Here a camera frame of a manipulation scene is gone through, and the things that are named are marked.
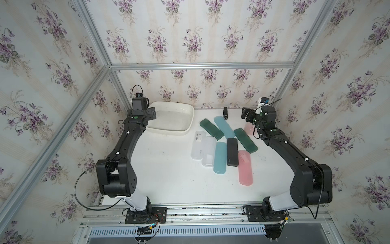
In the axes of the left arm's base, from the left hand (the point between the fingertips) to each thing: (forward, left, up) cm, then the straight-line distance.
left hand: (143, 112), depth 86 cm
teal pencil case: (-21, -45, -23) cm, 55 cm away
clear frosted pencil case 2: (-11, -39, -24) cm, 47 cm away
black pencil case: (-12, -54, -22) cm, 60 cm away
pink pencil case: (-25, -60, -23) cm, 69 cm away
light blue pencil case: (+7, -52, -22) cm, 57 cm away
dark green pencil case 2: (-5, -64, -22) cm, 68 cm away
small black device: (+19, -53, -20) cm, 60 cm away
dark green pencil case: (+5, -42, -23) cm, 48 cm away
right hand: (0, -63, +2) cm, 63 cm away
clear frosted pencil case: (-12, -31, -25) cm, 41 cm away
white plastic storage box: (+17, -11, -25) cm, 32 cm away
